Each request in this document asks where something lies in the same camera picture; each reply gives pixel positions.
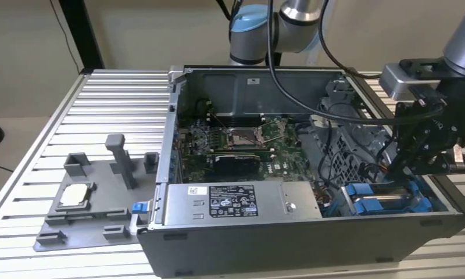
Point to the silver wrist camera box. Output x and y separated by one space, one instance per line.
398 81

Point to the grey disk bay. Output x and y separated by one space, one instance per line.
345 151

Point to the black graphics card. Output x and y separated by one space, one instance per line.
232 167

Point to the green motherboard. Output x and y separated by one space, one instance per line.
290 157

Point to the grey parts rack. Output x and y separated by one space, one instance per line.
96 232

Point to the silver power supply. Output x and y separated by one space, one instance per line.
270 200

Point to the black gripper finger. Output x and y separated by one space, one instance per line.
400 165
454 164

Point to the blue case latch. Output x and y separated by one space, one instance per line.
138 208

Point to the black case fan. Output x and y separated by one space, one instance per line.
201 107

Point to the CPU socket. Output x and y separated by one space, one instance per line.
241 138

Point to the black PC case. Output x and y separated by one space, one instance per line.
274 250

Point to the black frame post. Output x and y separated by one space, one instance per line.
81 35

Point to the silver CPU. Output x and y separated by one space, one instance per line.
74 194

